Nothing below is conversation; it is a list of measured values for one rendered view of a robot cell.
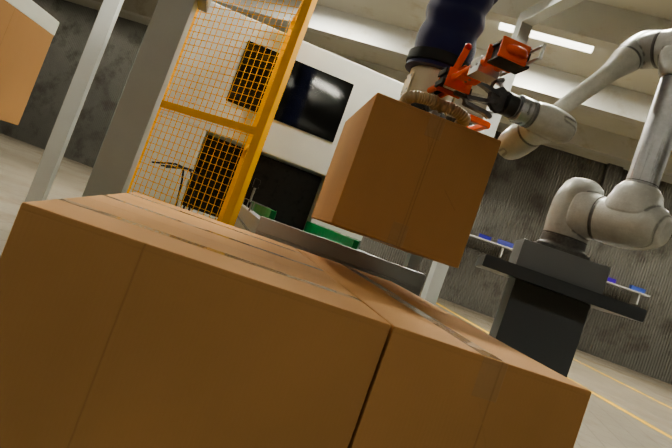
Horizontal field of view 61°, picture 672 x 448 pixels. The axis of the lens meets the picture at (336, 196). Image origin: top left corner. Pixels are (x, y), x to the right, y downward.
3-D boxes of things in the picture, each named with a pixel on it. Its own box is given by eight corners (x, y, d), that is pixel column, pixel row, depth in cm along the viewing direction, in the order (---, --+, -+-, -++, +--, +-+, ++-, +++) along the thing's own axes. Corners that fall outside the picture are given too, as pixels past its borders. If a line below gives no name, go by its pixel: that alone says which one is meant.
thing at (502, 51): (482, 62, 144) (489, 44, 144) (508, 73, 145) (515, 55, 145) (498, 54, 136) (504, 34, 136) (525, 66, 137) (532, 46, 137)
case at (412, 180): (310, 217, 223) (345, 121, 225) (405, 251, 228) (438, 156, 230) (330, 222, 163) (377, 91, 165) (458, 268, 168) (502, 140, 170)
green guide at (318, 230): (303, 230, 456) (307, 220, 457) (315, 235, 458) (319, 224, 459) (348, 254, 300) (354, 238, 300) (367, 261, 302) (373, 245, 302)
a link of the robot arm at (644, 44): (609, 41, 202) (648, 40, 191) (636, 22, 210) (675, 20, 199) (613, 76, 208) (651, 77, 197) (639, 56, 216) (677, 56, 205)
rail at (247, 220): (227, 224, 444) (236, 201, 445) (234, 227, 445) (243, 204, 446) (240, 266, 218) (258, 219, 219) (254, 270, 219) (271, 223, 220)
